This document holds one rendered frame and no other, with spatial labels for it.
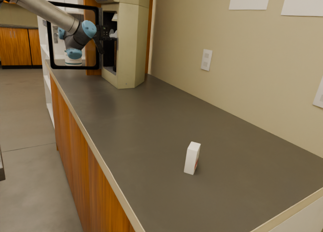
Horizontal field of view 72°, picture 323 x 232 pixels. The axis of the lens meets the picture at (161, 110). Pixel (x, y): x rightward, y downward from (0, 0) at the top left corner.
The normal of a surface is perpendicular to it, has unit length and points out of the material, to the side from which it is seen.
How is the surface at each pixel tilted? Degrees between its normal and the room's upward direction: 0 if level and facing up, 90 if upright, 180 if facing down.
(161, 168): 0
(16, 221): 0
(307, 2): 90
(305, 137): 90
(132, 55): 90
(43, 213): 0
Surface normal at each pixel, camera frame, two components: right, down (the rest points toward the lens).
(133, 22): 0.51, 0.36
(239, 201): 0.10, -0.93
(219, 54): -0.85, 0.11
